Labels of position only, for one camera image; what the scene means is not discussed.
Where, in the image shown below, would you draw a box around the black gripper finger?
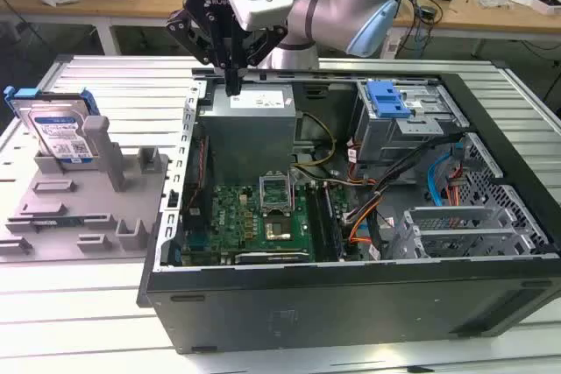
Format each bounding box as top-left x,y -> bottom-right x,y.
232,25 -> 289,97
165,9 -> 236,98

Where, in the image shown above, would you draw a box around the hard disk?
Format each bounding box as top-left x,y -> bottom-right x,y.
3,86 -> 100,166

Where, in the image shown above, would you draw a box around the blue data wire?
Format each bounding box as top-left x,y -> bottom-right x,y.
349,145 -> 464,246

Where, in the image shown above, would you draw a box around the orange yellow power wire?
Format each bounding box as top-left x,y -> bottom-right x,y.
344,162 -> 468,246

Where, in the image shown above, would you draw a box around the metal disk bay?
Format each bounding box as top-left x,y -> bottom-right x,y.
391,205 -> 550,262

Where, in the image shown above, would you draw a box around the wooden desk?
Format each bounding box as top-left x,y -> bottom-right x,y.
0,0 -> 561,60

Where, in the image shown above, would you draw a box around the grey power supply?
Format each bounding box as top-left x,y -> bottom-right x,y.
199,82 -> 300,170

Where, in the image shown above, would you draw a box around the blue plastic drive latch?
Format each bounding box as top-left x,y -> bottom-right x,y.
367,80 -> 415,119

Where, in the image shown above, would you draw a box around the metal socket cover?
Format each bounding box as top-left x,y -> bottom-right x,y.
258,170 -> 294,217

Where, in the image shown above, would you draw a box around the metal drive cage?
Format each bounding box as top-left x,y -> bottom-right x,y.
353,79 -> 466,166

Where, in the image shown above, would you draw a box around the green motherboard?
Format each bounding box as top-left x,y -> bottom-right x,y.
181,167 -> 352,266

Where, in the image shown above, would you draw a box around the black RAM slot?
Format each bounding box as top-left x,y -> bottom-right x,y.
310,181 -> 330,261
323,180 -> 345,259
305,181 -> 323,261
317,181 -> 337,260

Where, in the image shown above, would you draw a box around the CPU socket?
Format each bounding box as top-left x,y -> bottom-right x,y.
262,211 -> 295,240

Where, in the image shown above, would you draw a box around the grey parts rack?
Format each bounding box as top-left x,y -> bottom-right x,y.
0,115 -> 171,264

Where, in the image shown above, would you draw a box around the dark RAM stick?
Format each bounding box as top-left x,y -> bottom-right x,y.
30,215 -> 84,227

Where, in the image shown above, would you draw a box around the black PC case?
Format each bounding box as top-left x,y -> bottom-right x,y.
136,60 -> 561,356

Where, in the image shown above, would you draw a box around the small white box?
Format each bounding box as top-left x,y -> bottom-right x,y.
531,0 -> 561,17

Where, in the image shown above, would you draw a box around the yellow black supply wires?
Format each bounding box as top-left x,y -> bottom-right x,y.
292,110 -> 339,170

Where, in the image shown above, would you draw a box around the black cable bundle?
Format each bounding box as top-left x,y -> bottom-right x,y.
371,131 -> 466,201

